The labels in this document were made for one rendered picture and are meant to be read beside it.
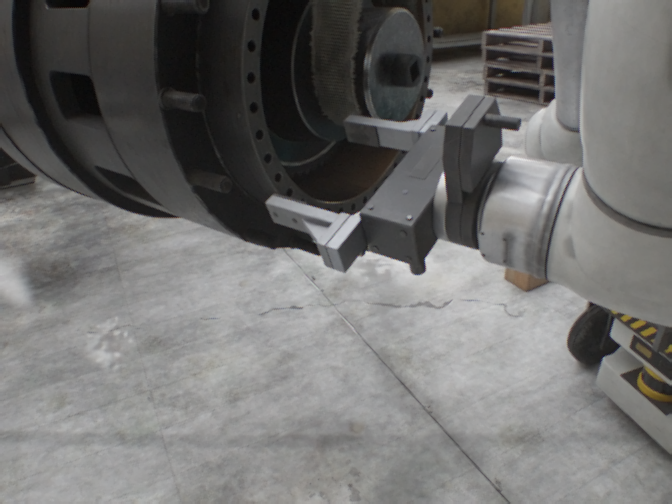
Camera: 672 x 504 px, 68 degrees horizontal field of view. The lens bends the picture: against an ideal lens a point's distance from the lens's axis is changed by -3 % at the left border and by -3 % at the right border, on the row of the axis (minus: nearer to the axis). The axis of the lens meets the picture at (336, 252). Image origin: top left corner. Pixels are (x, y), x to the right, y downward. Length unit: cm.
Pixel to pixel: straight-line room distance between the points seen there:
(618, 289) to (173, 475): 106
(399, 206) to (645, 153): 20
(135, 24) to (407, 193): 32
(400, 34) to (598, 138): 39
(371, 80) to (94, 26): 30
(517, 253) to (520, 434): 95
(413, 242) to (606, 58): 20
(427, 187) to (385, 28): 25
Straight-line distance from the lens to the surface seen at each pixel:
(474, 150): 38
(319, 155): 79
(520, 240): 39
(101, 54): 63
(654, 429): 133
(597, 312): 145
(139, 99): 58
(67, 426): 147
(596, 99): 29
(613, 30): 27
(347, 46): 60
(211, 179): 55
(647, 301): 38
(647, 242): 34
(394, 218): 41
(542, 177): 40
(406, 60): 63
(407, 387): 138
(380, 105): 63
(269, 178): 58
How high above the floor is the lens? 96
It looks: 30 degrees down
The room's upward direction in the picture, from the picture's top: 2 degrees counter-clockwise
